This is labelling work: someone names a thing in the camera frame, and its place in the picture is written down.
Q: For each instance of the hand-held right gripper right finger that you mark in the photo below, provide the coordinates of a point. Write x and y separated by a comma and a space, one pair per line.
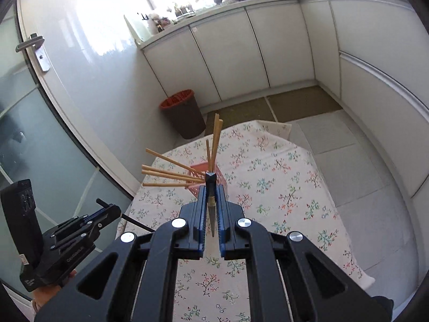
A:
222, 221

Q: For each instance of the red trash bag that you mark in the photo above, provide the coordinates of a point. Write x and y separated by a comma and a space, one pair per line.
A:
176, 99

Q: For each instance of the thin black rod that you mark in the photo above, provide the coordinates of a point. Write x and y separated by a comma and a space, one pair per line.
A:
137, 222

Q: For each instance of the olive floor mat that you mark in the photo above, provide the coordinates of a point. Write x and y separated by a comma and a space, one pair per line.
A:
268, 107

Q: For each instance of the bunch of wooden chopsticks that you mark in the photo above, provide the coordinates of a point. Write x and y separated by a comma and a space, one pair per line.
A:
167, 172

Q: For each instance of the frosted glass door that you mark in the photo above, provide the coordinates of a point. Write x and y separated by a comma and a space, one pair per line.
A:
40, 134

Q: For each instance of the floral tablecloth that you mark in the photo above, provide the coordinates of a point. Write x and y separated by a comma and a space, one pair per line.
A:
274, 187

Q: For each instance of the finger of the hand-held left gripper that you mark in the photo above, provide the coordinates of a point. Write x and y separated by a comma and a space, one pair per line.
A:
104, 214

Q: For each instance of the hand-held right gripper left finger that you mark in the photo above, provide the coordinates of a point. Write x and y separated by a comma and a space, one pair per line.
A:
202, 221

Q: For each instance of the pink plastic basket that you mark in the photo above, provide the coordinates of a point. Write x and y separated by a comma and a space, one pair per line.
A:
196, 191

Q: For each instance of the person's left hand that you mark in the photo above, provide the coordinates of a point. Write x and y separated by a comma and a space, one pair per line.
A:
45, 297

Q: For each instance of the white cabinet with doors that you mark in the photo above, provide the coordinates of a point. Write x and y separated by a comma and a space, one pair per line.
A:
241, 47

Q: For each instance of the white cabinet with drawers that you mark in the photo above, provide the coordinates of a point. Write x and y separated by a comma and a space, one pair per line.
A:
375, 67

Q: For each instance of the brown trash bin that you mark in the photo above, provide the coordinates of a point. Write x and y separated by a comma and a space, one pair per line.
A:
186, 120

